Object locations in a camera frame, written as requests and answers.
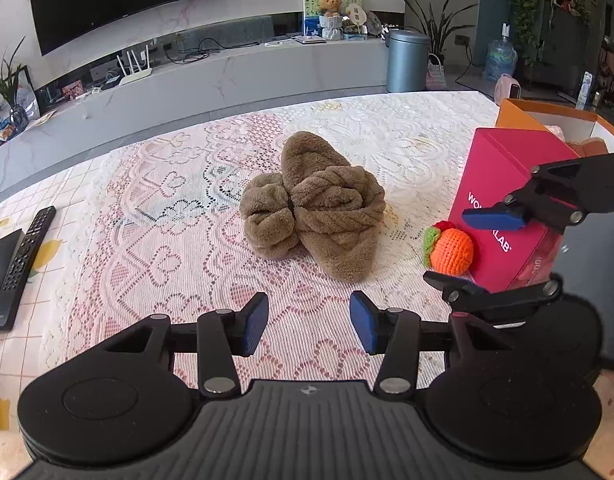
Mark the grey television console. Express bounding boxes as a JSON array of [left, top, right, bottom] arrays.
[[0, 12, 403, 201]]

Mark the small brown fluffy slipper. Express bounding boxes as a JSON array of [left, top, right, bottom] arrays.
[[239, 172, 300, 261]]

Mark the lace tablecloth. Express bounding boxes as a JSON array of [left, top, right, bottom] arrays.
[[0, 91, 503, 441]]

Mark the picture board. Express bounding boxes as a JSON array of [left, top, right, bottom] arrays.
[[302, 0, 364, 38]]

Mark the white router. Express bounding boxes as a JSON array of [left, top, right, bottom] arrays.
[[116, 45, 152, 86]]

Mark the long-leaf potted plant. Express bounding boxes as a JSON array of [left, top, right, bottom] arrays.
[[397, 0, 480, 66]]

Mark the plant in glass vase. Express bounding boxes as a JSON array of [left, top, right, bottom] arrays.
[[0, 37, 30, 133]]

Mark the white bottle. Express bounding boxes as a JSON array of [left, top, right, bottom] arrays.
[[576, 71, 594, 110]]

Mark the green vine plant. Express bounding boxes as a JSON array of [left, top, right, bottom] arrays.
[[492, 0, 553, 56]]

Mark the pink box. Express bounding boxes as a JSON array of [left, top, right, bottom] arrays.
[[447, 127, 583, 295]]

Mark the dark cabinet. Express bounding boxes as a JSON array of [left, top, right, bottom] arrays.
[[527, 0, 595, 91]]

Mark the teddy bear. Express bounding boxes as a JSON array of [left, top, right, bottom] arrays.
[[318, 0, 344, 42]]

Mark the woven bag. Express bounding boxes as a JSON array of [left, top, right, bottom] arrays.
[[425, 52, 447, 92]]

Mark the grey trash can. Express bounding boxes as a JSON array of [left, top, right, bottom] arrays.
[[386, 29, 431, 93]]

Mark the orange crochet fruit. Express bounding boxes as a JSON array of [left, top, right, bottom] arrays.
[[422, 221, 474, 276]]

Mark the large brown fluffy slipper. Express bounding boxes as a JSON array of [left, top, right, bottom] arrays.
[[281, 131, 386, 281]]

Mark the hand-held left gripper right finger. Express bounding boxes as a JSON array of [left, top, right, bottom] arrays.
[[349, 290, 513, 395]]

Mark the pink heater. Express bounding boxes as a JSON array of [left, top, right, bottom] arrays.
[[494, 73, 523, 106]]

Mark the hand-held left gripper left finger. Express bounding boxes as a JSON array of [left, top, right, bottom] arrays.
[[107, 291, 270, 396]]

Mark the blue water jug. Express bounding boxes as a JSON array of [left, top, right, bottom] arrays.
[[486, 24, 518, 83]]

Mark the orange cardboard box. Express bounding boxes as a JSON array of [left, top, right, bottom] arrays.
[[496, 98, 614, 161]]

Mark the black remote control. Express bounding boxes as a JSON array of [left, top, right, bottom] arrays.
[[0, 206, 56, 306]]

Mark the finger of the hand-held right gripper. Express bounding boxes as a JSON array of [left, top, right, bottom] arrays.
[[423, 270, 563, 330], [462, 152, 614, 233]]

